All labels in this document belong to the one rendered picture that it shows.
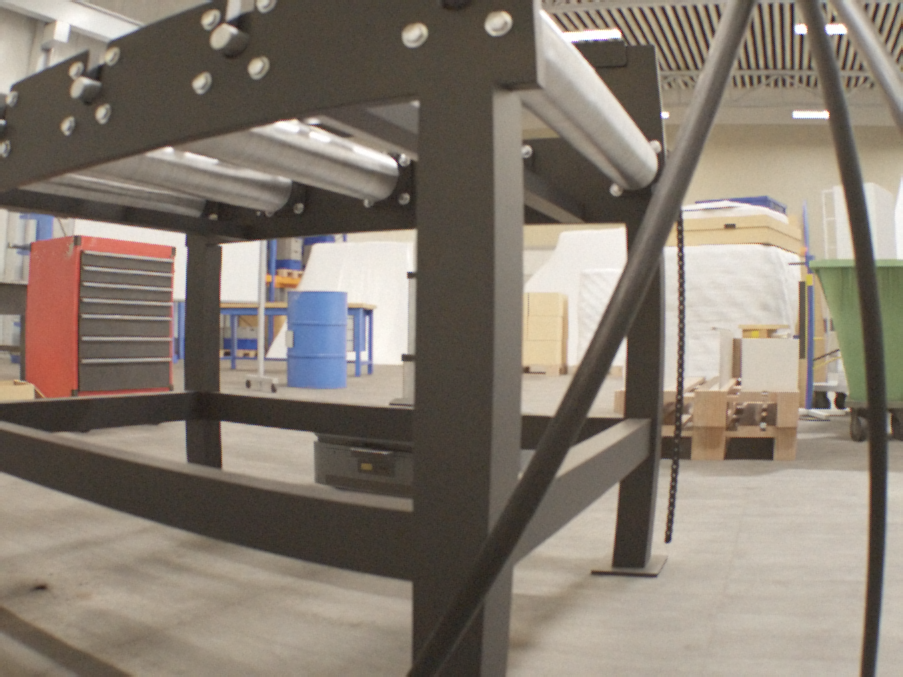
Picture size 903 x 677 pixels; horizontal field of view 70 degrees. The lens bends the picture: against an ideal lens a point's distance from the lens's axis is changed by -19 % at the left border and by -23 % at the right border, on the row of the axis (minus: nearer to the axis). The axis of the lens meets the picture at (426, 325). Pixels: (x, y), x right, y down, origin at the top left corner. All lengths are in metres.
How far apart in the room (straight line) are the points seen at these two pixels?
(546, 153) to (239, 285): 5.18
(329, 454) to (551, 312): 7.65
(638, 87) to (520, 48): 0.98
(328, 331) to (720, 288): 3.81
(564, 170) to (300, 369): 5.73
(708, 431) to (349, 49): 2.59
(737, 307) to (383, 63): 4.12
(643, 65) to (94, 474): 1.36
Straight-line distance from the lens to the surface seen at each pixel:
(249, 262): 6.76
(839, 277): 3.69
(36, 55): 13.33
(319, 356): 7.20
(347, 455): 2.41
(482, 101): 0.72
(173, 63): 1.03
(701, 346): 4.91
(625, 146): 1.32
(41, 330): 3.89
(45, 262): 3.89
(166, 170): 1.61
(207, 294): 2.16
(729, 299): 4.81
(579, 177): 1.70
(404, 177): 1.83
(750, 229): 4.84
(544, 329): 9.93
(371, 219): 1.88
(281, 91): 0.88
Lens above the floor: 0.51
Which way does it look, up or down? 1 degrees up
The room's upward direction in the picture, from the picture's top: 1 degrees clockwise
